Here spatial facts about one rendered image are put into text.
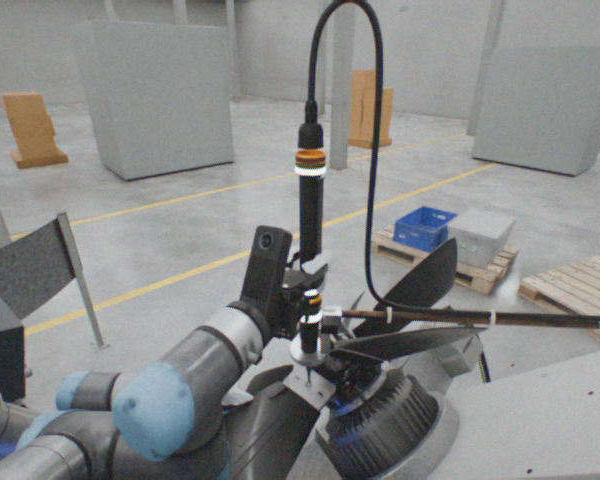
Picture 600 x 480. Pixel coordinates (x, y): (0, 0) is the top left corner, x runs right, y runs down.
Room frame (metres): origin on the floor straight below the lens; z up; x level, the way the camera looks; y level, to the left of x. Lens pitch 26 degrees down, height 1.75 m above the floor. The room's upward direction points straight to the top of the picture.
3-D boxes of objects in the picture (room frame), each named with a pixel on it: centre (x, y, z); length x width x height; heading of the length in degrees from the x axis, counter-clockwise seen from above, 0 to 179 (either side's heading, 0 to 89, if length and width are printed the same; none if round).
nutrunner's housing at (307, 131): (0.52, -0.01, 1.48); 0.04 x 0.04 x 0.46
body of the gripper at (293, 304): (0.41, 0.05, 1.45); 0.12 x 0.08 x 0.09; 151
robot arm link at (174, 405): (0.27, 0.12, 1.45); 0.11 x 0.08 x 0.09; 151
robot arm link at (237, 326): (0.34, 0.08, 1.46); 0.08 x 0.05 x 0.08; 61
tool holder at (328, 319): (0.52, -0.02, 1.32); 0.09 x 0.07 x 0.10; 86
